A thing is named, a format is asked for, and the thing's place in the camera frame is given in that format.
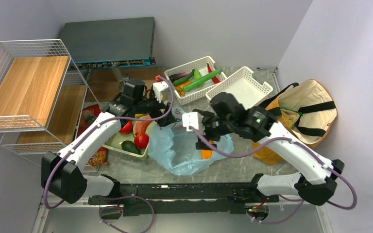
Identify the white basket with vegetables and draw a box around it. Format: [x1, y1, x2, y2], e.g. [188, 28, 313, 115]
[164, 56, 220, 105]

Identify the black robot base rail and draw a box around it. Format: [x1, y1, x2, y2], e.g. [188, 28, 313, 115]
[88, 183, 278, 216]

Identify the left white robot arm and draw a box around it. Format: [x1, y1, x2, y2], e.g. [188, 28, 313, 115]
[41, 77, 176, 209]

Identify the red toy apple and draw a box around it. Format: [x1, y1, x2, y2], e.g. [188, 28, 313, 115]
[119, 121, 133, 135]

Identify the grey metal camera stand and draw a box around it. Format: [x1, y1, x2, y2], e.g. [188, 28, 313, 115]
[111, 68, 134, 83]

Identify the blue printed plastic grocery bag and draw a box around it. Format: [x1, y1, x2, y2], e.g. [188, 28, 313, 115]
[148, 107, 226, 176]

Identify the red toy tomato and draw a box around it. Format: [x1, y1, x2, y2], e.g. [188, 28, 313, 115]
[134, 133, 150, 150]

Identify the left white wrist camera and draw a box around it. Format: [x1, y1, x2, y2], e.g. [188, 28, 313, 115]
[152, 75, 170, 102]

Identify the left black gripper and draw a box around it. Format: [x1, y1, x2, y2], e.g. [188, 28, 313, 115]
[134, 89, 177, 127]

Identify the orange toy carrot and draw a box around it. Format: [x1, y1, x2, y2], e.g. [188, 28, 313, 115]
[201, 143, 213, 160]

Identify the red snack packet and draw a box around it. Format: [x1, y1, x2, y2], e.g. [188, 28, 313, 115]
[76, 104, 101, 138]

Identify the red toy chili pepper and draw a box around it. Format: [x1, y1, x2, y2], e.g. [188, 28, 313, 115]
[206, 63, 221, 84]

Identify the purple toy eggplant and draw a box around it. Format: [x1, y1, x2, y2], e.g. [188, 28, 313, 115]
[170, 71, 191, 82]

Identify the long green toy pepper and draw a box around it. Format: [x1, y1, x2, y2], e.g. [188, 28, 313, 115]
[185, 68, 222, 91]

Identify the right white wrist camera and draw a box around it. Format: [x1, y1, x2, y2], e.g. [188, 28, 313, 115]
[182, 112, 204, 134]

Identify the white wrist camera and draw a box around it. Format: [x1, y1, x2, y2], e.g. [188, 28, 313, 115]
[182, 112, 204, 134]
[152, 75, 170, 102]

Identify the orange toy ginger root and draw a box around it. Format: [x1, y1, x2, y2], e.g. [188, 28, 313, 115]
[175, 81, 192, 97]

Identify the dark green toy avocado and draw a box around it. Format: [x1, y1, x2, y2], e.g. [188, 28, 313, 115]
[121, 140, 141, 154]

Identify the empty white plastic basket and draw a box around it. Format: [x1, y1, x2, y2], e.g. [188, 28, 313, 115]
[205, 66, 273, 109]

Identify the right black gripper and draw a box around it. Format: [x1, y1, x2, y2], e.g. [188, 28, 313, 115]
[195, 111, 236, 150]

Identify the yellow canvas tote bag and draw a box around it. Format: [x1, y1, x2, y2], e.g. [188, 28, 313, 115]
[258, 80, 338, 149]

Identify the green toy cucumber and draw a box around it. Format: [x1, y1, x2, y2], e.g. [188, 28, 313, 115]
[193, 70, 202, 81]

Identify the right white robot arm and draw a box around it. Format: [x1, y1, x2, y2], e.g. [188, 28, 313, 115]
[182, 92, 344, 206]

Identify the grey network switch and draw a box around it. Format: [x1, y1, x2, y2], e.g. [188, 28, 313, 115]
[59, 17, 155, 69]

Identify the light green plastic basket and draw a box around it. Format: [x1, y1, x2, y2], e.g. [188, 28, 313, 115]
[103, 115, 156, 160]

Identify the green toy vegetable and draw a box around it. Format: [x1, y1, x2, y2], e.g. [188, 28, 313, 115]
[173, 69, 195, 86]

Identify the toy watermelon slice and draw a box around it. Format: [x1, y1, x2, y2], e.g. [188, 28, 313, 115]
[133, 115, 153, 137]

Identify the white wire shelf rack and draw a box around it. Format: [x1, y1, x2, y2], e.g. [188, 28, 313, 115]
[0, 39, 98, 165]

